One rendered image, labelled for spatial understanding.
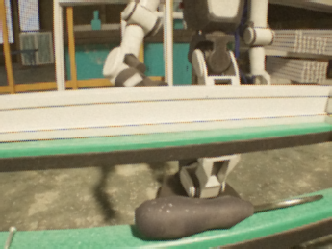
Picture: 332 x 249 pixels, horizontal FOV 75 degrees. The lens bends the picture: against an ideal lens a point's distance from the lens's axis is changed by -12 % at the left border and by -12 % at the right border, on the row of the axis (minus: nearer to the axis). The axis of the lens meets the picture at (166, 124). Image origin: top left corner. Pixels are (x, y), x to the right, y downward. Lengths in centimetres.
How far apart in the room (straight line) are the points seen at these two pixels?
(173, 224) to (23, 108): 36
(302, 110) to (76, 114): 46
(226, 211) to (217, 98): 29
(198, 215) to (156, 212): 3
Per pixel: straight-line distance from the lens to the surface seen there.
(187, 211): 20
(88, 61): 402
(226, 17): 105
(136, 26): 88
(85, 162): 41
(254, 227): 24
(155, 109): 44
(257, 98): 50
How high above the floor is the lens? 102
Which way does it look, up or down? 20 degrees down
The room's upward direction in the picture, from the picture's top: straight up
